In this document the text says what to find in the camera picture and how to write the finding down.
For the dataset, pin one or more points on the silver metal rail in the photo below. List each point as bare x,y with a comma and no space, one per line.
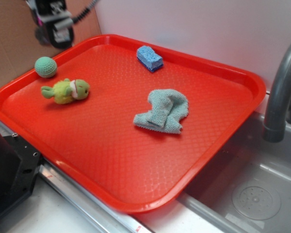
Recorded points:
58,205

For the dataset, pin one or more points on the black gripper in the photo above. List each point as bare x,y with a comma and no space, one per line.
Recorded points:
46,14

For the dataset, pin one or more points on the green plush frog toy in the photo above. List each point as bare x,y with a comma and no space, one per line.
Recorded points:
66,91

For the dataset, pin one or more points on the blue sponge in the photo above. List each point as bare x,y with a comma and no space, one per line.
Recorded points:
149,58

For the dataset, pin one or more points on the red plastic tray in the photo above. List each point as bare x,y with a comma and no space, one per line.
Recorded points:
95,142

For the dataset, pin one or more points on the grey plastic sink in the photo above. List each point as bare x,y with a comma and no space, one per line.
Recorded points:
246,186

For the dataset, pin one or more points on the brown cardboard panel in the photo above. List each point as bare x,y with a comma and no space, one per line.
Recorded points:
19,47

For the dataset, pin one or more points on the grey faucet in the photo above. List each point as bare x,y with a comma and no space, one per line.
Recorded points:
278,111

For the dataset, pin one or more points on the green foam ball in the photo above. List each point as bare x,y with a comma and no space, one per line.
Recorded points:
45,67

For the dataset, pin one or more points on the light blue folded cloth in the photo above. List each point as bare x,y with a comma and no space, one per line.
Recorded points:
169,107

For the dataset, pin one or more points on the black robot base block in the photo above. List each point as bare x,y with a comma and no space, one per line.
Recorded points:
19,166

